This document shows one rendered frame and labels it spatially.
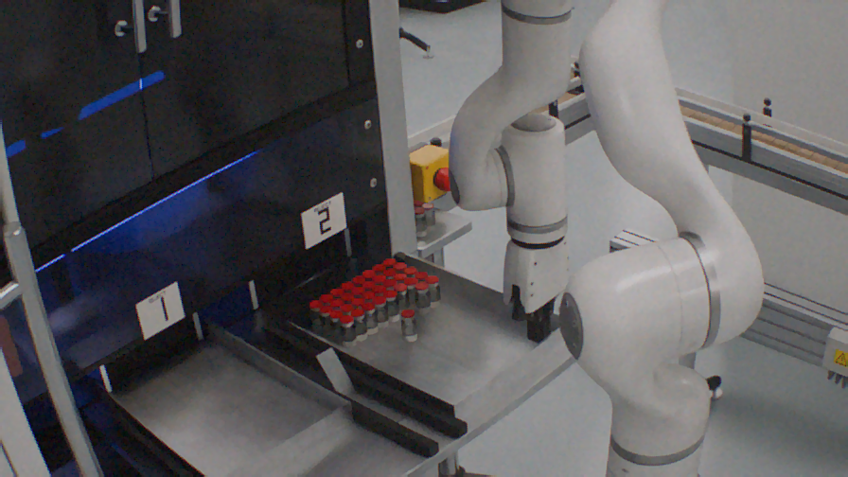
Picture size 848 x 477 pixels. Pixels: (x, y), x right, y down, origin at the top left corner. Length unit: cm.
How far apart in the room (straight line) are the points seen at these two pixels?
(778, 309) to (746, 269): 134
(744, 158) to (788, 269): 87
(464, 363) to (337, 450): 26
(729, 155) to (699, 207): 121
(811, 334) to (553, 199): 109
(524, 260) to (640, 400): 48
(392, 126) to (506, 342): 39
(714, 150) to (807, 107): 61
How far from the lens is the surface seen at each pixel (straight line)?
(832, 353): 227
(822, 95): 274
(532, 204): 141
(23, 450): 80
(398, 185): 179
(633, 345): 98
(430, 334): 164
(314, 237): 168
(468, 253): 366
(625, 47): 102
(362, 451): 142
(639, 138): 101
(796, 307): 234
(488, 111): 133
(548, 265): 148
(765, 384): 300
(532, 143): 137
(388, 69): 171
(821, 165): 214
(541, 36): 127
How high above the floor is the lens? 177
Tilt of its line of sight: 28 degrees down
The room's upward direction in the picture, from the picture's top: 5 degrees counter-clockwise
